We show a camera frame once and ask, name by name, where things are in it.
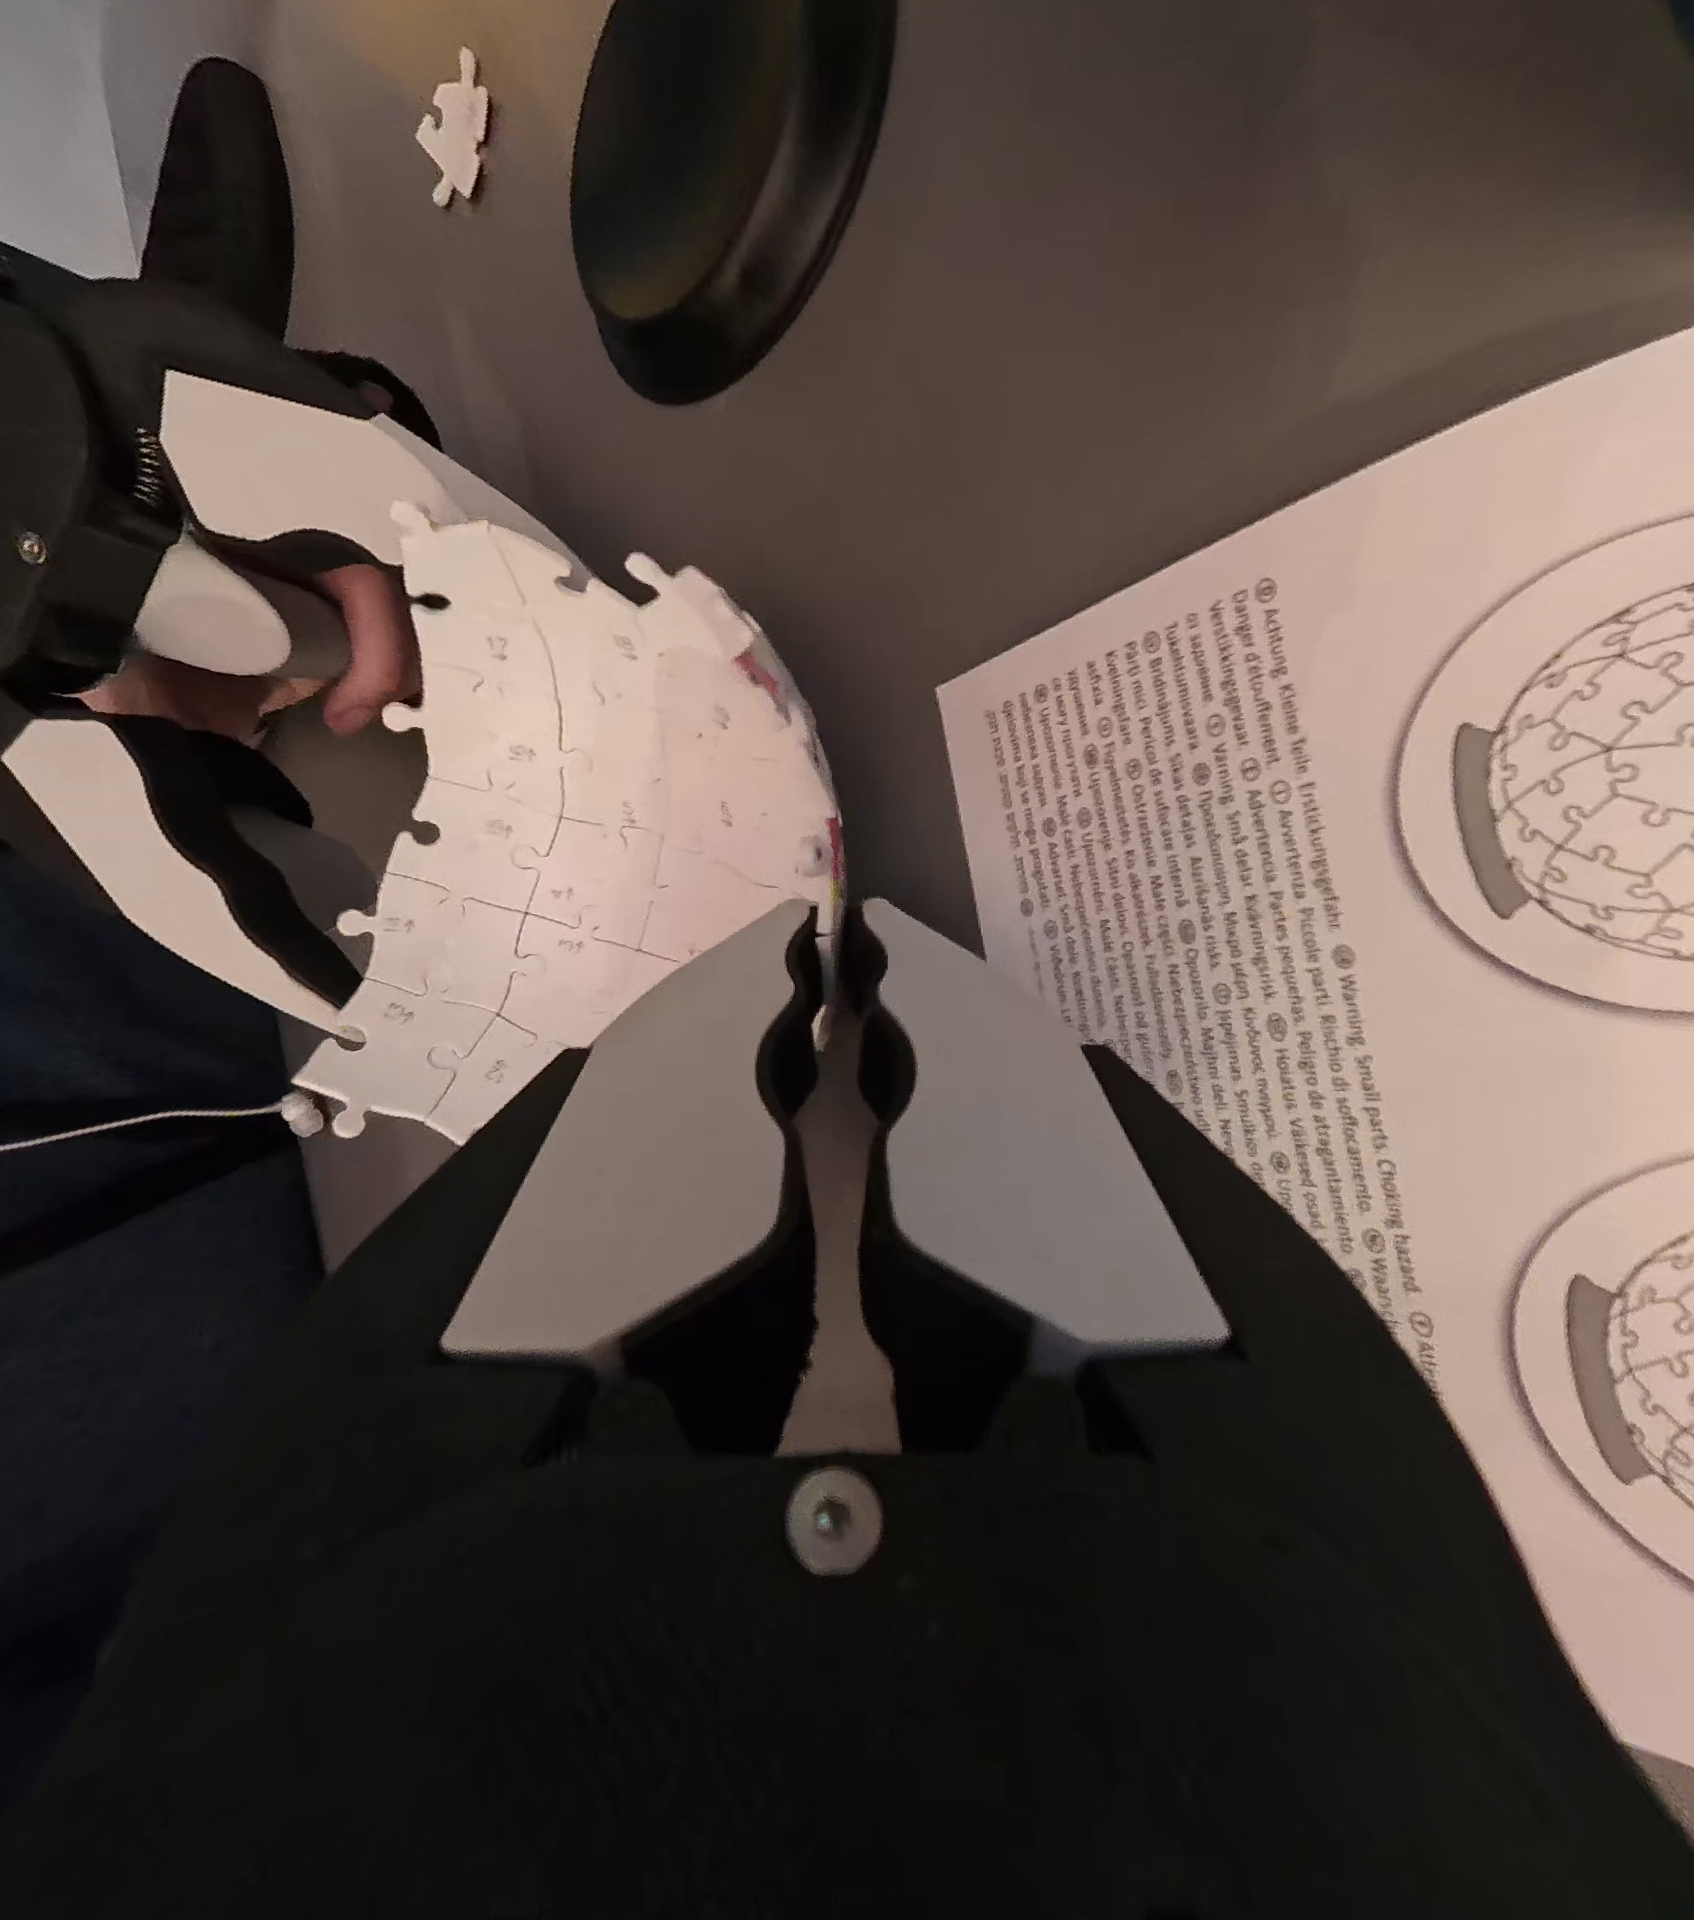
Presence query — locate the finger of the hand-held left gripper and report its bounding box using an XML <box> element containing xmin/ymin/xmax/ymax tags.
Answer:
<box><xmin>158</xmin><ymin>369</ymin><xmax>535</xmax><ymax>617</ymax></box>
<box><xmin>2</xmin><ymin>708</ymin><xmax>371</xmax><ymax>1014</ymax></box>

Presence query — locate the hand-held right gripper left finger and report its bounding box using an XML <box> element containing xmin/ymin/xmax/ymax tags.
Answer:
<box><xmin>441</xmin><ymin>899</ymin><xmax>828</xmax><ymax>1376</ymax></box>

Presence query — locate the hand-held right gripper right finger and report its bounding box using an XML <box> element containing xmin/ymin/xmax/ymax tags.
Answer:
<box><xmin>849</xmin><ymin>893</ymin><xmax>1235</xmax><ymax>1376</ymax></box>

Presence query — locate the assembled white puzzle section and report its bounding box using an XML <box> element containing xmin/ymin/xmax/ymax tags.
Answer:
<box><xmin>285</xmin><ymin>504</ymin><xmax>850</xmax><ymax>1141</ymax></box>

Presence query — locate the scattered loose puzzle pieces group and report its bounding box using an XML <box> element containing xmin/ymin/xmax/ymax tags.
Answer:
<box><xmin>416</xmin><ymin>51</ymin><xmax>493</xmax><ymax>212</ymax></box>

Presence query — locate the black round ball stand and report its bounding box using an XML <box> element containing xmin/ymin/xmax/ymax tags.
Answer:
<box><xmin>572</xmin><ymin>0</ymin><xmax>901</xmax><ymax>408</ymax></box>

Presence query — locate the person's left hand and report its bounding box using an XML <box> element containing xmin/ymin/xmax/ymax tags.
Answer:
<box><xmin>82</xmin><ymin>570</ymin><xmax>425</xmax><ymax>743</ymax></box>

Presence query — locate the black chair armrest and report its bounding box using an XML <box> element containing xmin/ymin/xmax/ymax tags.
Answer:
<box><xmin>142</xmin><ymin>54</ymin><xmax>294</xmax><ymax>331</ymax></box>

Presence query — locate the white instruction leaflet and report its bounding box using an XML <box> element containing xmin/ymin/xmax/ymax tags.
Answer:
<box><xmin>939</xmin><ymin>286</ymin><xmax>1694</xmax><ymax>1802</ymax></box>

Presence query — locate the white drawstring cord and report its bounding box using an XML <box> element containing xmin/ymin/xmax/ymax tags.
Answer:
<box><xmin>0</xmin><ymin>1096</ymin><xmax>324</xmax><ymax>1178</ymax></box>

